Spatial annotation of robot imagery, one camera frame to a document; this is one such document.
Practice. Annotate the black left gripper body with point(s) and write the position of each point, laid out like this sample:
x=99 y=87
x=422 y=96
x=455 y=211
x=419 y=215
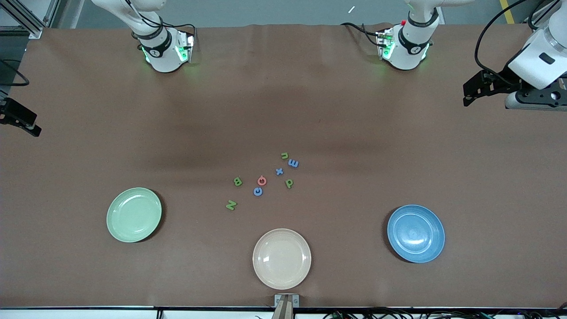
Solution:
x=499 y=82

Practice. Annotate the blue letter m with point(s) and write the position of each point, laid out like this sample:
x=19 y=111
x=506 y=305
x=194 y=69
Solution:
x=293 y=163

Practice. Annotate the green letter d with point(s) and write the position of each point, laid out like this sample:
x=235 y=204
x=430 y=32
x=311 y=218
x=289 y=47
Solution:
x=291 y=182

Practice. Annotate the green letter B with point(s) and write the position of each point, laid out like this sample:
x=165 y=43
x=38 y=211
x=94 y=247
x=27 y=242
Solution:
x=238 y=181

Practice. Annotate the blue letter G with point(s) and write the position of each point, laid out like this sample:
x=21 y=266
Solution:
x=254 y=191

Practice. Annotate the pink letter Q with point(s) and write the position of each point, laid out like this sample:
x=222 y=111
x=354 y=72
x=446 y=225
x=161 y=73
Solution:
x=258 y=180

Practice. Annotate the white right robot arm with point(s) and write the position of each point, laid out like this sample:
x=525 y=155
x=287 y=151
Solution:
x=161 y=55

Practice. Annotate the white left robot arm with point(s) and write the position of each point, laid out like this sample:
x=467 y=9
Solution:
x=409 y=44

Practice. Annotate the yellow floor tape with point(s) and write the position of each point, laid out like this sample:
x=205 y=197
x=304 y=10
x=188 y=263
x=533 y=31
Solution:
x=507 y=11

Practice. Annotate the green plate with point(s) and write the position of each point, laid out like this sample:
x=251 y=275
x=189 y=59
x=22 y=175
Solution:
x=133 y=221

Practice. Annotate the blue plate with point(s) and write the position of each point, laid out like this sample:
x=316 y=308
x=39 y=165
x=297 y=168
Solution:
x=421 y=250

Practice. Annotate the beige plate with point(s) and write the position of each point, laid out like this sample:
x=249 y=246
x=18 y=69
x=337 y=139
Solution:
x=281 y=261

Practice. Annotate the aluminium frame profile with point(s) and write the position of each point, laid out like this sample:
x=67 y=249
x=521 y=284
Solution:
x=537 y=25
x=31 y=27

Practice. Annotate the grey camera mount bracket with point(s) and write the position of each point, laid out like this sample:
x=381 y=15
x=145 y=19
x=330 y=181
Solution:
x=279 y=301

